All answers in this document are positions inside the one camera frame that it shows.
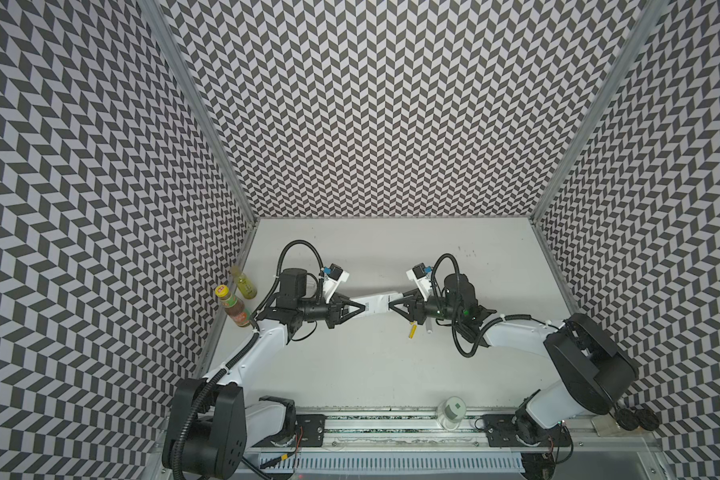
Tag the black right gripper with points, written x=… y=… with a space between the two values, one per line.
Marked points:
x=420 y=306

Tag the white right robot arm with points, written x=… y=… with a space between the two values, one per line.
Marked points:
x=593 y=370

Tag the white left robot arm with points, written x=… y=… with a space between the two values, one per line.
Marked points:
x=207 y=430

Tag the yellow-green drink bottle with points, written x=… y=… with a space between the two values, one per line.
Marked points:
x=244 y=285

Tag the red tea bottle yellow cap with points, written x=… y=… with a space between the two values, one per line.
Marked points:
x=233 y=306

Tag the black round disc pair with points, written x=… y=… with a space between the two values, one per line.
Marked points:
x=632 y=418

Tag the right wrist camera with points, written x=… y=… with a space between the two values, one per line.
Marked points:
x=420 y=274

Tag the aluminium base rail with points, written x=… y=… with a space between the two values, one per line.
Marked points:
x=416 y=429

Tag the aluminium left corner post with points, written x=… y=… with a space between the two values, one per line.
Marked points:
x=153 y=15

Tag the aluminium corner post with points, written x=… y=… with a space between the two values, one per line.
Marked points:
x=638 y=36
x=153 y=15

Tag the aluminium right corner post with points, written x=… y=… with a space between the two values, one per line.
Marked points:
x=638 y=36

